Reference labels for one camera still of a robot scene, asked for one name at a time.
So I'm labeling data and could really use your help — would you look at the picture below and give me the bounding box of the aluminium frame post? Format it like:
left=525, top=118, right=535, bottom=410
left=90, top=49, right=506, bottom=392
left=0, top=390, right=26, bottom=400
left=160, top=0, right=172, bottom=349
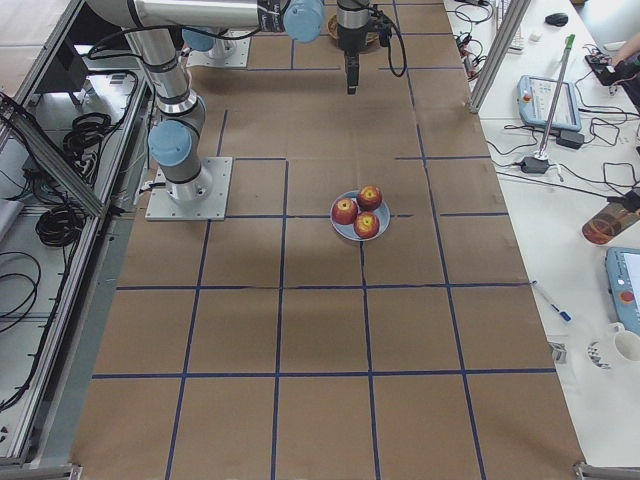
left=467, top=0, right=531, bottom=114

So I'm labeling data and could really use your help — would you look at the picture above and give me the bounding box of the white mug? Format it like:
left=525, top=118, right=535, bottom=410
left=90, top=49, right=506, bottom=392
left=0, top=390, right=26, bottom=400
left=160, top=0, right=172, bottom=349
left=609, top=322, right=639, bottom=362

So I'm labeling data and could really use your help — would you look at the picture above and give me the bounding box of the blue teach pendant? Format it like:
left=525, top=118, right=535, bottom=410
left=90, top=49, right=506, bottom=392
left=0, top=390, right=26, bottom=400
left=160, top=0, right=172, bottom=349
left=517, top=75, right=582, bottom=132
left=605, top=247, right=639, bottom=334

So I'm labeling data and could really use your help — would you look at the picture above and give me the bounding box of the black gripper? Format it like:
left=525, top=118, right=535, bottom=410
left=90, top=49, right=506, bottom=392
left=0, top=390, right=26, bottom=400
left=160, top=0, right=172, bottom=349
left=337, top=0, right=368, bottom=95

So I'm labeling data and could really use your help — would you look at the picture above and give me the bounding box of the brown paper table cover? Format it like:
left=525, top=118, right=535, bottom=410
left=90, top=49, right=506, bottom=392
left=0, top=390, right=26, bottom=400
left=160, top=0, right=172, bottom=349
left=72, top=1, right=582, bottom=479

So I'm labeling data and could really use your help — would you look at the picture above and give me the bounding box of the red apple left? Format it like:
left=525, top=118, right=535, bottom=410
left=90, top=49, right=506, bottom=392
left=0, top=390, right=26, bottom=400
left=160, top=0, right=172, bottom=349
left=331, top=197, right=359, bottom=225

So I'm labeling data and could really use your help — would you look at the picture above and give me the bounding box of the red apple bottom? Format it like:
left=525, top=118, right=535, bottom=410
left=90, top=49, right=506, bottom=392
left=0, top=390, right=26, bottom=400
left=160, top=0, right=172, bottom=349
left=353, top=211, right=380, bottom=240

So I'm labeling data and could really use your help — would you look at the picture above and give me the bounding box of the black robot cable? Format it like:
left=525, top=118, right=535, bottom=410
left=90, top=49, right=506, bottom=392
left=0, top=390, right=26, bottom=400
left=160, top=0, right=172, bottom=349
left=367, top=4, right=409, bottom=78

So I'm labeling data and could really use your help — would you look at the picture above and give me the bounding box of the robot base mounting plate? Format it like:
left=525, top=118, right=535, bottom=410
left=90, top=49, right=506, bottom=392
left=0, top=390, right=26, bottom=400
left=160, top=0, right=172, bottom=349
left=145, top=157, right=233, bottom=221

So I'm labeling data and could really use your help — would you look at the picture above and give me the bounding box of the woven wicker basket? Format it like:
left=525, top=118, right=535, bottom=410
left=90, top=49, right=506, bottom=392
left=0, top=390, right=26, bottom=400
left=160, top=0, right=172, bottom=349
left=327, top=14, right=378, bottom=48

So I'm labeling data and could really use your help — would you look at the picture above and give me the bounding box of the red apple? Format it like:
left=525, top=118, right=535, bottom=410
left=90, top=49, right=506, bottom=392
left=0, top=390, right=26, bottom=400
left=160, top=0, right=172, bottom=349
left=356, top=185, right=383, bottom=211
left=353, top=211, right=380, bottom=240
left=331, top=197, right=359, bottom=225

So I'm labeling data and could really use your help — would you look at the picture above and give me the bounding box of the white blue pen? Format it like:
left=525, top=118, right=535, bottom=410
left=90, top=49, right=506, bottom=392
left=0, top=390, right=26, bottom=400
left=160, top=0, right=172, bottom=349
left=531, top=280, right=572, bottom=322

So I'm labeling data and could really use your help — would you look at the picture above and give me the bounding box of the red apple top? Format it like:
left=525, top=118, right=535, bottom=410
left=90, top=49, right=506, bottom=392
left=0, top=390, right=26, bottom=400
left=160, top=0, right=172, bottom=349
left=356, top=185, right=383, bottom=211

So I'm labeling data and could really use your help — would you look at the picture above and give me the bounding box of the light blue plate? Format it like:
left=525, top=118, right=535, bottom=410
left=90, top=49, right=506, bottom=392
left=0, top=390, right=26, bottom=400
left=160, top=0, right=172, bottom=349
left=330, top=191, right=391, bottom=241

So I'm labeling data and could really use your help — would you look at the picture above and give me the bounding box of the black computer mouse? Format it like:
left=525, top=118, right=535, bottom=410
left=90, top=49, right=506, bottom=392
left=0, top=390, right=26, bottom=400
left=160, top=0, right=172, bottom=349
left=544, top=12, right=569, bottom=27

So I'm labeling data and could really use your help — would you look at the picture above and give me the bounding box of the brown glass jar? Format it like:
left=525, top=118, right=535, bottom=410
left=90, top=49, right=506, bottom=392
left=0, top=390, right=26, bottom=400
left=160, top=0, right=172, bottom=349
left=582, top=203, right=639, bottom=245

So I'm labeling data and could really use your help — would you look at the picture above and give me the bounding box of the metal rod green tip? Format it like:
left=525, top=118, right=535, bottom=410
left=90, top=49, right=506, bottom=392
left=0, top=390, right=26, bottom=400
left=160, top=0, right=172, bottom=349
left=534, top=34, right=576, bottom=162

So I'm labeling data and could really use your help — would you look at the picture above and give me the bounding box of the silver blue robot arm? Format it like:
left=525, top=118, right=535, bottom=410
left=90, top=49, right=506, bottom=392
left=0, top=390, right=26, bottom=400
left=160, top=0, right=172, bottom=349
left=90, top=1, right=325, bottom=203

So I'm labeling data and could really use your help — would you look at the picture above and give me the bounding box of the black power adapter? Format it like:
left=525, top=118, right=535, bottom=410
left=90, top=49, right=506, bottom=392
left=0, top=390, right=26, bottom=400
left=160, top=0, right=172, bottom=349
left=519, top=156, right=550, bottom=174

